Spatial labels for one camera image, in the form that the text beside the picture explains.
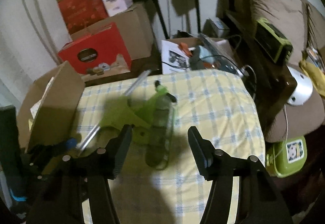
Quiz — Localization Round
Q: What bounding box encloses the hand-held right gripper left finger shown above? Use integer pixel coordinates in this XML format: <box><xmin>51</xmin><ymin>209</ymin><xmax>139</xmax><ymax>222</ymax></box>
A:
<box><xmin>27</xmin><ymin>125</ymin><xmax>133</xmax><ymax>224</ymax></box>

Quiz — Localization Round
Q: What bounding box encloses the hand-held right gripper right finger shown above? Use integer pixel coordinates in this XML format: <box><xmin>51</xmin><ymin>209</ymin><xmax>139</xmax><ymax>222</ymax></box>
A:
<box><xmin>187</xmin><ymin>126</ymin><xmax>292</xmax><ymax>224</ymax></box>

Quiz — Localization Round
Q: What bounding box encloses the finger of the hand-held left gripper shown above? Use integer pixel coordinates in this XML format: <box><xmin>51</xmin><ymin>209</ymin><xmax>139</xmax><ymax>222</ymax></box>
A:
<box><xmin>33</xmin><ymin>138</ymin><xmax>78</xmax><ymax>155</ymax></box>

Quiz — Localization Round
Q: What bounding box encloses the green tool with metal rod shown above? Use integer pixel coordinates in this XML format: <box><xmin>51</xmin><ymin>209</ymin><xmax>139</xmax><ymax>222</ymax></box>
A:
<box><xmin>76</xmin><ymin>70</ymin><xmax>178</xmax><ymax>151</ymax></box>

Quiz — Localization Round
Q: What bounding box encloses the clear plastic bottle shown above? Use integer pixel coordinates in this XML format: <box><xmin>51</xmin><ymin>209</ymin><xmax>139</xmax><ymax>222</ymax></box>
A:
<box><xmin>145</xmin><ymin>96</ymin><xmax>176</xmax><ymax>171</ymax></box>

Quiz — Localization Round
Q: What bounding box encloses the yellow checkered tablecloth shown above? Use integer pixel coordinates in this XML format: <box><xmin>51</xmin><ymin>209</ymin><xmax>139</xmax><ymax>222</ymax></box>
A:
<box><xmin>74</xmin><ymin>69</ymin><xmax>266</xmax><ymax>224</ymax></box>

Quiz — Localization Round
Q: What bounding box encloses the green lunch box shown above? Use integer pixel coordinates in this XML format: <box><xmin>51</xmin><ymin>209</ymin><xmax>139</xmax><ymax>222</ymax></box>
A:
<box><xmin>265</xmin><ymin>136</ymin><xmax>308</xmax><ymax>178</ymax></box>

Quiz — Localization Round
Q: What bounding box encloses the printed white paper sheet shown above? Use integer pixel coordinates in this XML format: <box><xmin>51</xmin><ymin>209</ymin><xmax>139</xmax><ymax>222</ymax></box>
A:
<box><xmin>162</xmin><ymin>40</ymin><xmax>191</xmax><ymax>74</ymax></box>

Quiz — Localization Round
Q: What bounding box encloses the brown sofa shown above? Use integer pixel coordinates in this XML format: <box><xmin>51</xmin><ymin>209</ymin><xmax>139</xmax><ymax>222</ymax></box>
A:
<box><xmin>216</xmin><ymin>0</ymin><xmax>325</xmax><ymax>143</ymax></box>

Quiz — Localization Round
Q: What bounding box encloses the large red printed box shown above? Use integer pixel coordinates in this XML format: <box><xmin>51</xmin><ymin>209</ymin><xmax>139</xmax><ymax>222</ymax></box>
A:
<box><xmin>58</xmin><ymin>22</ymin><xmax>132</xmax><ymax>75</ymax></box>

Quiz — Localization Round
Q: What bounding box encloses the cardboard box of clutter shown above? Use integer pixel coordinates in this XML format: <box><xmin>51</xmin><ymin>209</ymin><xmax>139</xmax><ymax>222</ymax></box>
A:
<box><xmin>162</xmin><ymin>38</ymin><xmax>235</xmax><ymax>75</ymax></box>

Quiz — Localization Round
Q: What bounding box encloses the white rounded device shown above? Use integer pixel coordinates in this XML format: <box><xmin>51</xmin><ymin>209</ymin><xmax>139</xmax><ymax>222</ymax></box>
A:
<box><xmin>286</xmin><ymin>65</ymin><xmax>313</xmax><ymax>106</ymax></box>

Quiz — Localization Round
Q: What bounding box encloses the brown cardboard box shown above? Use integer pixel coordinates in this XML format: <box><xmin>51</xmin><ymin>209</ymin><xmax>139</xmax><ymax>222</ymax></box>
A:
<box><xmin>71</xmin><ymin>3</ymin><xmax>154</xmax><ymax>62</ymax></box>

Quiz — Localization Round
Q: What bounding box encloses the green and black radio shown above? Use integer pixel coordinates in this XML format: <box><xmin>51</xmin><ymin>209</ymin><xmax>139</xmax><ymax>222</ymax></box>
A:
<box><xmin>255</xmin><ymin>18</ymin><xmax>292</xmax><ymax>66</ymax></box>

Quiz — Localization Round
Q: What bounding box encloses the black speaker stand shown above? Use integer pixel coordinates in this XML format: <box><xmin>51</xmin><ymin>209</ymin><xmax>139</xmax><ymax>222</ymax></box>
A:
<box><xmin>193</xmin><ymin>0</ymin><xmax>202</xmax><ymax>33</ymax></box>
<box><xmin>152</xmin><ymin>0</ymin><xmax>169</xmax><ymax>39</ymax></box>

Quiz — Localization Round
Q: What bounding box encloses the yellow cloth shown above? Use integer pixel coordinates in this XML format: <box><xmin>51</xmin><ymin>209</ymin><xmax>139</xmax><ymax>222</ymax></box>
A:
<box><xmin>299</xmin><ymin>59</ymin><xmax>325</xmax><ymax>99</ymax></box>

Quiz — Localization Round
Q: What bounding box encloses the red patterned box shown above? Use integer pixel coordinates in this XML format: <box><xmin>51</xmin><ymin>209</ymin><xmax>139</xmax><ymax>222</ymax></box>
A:
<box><xmin>57</xmin><ymin>0</ymin><xmax>109</xmax><ymax>34</ymax></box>

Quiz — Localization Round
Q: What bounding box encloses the white curtain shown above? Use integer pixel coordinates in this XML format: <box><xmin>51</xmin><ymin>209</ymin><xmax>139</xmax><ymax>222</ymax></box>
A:
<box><xmin>0</xmin><ymin>0</ymin><xmax>64</xmax><ymax>103</ymax></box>

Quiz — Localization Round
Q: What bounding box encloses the colourful snack packet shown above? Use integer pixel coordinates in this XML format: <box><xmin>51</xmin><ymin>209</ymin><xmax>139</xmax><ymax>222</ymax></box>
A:
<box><xmin>306</xmin><ymin>46</ymin><xmax>321</xmax><ymax>65</ymax></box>

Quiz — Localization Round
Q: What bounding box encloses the white cable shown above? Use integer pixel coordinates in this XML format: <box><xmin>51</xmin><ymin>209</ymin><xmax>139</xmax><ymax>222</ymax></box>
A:
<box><xmin>275</xmin><ymin>105</ymin><xmax>290</xmax><ymax>161</ymax></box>

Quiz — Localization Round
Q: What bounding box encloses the black cable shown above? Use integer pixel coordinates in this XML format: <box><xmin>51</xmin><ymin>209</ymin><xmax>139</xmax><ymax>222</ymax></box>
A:
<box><xmin>162</xmin><ymin>58</ymin><xmax>256</xmax><ymax>93</ymax></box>

